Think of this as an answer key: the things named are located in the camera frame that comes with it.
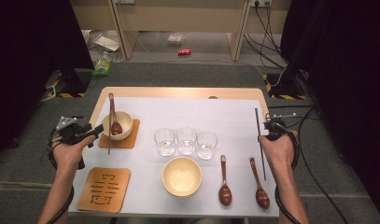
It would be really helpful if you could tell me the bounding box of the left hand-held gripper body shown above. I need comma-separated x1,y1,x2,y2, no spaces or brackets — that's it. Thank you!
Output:
55,116,88,171

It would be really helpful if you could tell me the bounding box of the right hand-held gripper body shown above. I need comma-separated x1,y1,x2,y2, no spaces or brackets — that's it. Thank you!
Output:
263,113,298,142

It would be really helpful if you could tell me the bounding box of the brown wooden spoon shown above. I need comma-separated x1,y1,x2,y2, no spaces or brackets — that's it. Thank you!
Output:
248,157,271,210
108,92,123,136
218,155,232,207

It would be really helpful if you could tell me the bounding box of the cream bowl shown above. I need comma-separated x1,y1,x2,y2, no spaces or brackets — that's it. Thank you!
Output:
101,110,134,142
162,156,204,199

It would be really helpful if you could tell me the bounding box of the carved wooden coaster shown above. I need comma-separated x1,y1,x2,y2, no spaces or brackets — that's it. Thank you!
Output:
77,167,132,214
98,119,141,149

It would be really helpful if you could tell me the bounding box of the clear drinking glass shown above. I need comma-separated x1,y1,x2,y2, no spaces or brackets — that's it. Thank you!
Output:
176,126,198,156
196,131,218,161
153,128,176,157

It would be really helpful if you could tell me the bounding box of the person's left hand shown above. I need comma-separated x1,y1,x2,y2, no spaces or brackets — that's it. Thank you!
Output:
52,134,97,172

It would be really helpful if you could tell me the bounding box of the person's right hand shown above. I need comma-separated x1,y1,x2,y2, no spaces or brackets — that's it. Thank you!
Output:
258,130,300,176

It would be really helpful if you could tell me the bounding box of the black stand base hazard tape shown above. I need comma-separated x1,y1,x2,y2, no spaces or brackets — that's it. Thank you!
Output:
44,66,92,99
261,73,308,101

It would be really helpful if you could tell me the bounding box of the green packet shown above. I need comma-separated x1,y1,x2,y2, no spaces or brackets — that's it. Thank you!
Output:
91,59,112,77

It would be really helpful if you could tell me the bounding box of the white paper table mat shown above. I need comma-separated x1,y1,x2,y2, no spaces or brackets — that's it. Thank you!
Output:
68,96,280,218

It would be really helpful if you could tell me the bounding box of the black curtain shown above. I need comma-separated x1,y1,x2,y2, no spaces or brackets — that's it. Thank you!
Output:
280,0,380,222
0,0,95,162

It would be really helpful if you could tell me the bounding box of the crumpled clear plastic bag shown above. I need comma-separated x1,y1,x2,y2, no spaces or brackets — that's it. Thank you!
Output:
83,29,126,63

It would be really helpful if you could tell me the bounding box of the white plastic container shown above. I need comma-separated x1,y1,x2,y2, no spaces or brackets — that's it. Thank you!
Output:
167,33,185,45

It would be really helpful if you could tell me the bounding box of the beige wooden desk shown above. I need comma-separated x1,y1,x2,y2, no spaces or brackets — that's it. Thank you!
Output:
70,0,293,63

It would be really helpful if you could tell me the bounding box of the right hand-held gripper cable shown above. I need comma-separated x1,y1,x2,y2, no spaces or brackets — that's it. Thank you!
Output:
274,122,302,224

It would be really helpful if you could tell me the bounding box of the hand-held gripper cable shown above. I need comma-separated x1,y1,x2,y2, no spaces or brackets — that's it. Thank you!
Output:
46,127,76,224
274,122,302,224

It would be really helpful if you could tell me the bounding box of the left hand-held gripper cable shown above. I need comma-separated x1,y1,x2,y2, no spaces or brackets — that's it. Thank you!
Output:
46,127,76,224

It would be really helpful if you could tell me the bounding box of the long black floor cable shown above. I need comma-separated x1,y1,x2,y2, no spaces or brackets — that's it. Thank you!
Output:
297,105,350,224

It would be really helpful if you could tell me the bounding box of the white cord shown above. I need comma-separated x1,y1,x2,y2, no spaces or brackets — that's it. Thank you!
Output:
40,85,57,103

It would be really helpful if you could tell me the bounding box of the white cable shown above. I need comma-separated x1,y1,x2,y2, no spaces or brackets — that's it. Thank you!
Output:
249,62,288,88

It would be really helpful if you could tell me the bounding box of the black power cable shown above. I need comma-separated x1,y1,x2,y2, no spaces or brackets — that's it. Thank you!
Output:
243,2,287,69
265,2,289,64

